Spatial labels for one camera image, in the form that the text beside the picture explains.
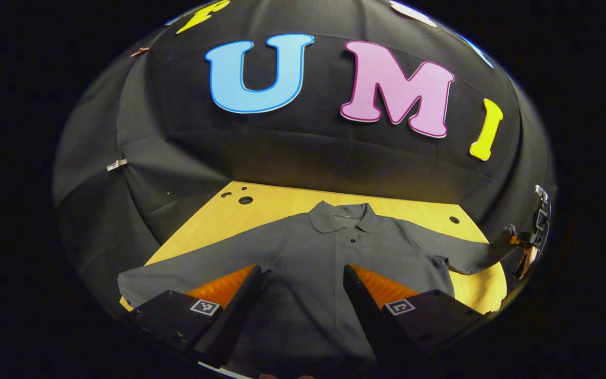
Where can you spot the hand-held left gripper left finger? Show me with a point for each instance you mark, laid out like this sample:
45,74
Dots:
234,316

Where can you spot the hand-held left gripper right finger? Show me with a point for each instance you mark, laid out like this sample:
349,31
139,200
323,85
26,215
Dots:
363,316

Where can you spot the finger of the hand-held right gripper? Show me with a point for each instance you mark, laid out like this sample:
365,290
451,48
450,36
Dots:
518,238

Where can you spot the grey polo shirt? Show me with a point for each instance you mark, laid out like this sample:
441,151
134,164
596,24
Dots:
308,252

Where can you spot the black backdrop cloth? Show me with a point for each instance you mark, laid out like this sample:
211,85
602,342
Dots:
292,152

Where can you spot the small white clip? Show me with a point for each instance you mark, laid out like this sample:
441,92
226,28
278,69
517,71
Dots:
117,165

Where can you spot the small pink clip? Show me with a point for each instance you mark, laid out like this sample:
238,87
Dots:
140,51

